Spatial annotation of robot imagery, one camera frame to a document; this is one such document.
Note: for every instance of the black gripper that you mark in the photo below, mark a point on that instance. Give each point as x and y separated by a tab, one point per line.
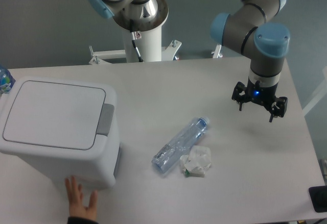
263	96

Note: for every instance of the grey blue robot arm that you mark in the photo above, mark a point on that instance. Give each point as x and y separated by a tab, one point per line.
250	33

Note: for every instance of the dark sleeve forearm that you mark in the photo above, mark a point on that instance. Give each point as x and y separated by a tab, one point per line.
79	220

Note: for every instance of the white plastic trash can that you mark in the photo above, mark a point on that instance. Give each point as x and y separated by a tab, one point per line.
94	167

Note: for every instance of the white trash can lid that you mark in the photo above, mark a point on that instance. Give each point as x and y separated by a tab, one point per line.
52	114

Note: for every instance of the bare human hand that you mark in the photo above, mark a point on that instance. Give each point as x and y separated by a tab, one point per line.
75	199

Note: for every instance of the crumpled white paper carton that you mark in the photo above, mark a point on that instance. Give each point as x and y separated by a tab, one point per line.
197	162

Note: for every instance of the empty clear plastic bottle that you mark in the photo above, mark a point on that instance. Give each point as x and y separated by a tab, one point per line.
180	144

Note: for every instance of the black device at table edge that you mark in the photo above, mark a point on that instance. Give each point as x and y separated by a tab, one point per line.
318	198

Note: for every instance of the grey lid push button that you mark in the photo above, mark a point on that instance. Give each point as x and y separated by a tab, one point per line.
105	119

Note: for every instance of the blue labelled water bottle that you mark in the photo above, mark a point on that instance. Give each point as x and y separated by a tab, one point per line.
6	80

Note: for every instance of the grey bracket at right edge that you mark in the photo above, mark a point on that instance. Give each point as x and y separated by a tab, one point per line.
323	167

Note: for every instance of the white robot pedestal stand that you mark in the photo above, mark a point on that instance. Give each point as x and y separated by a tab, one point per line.
141	30

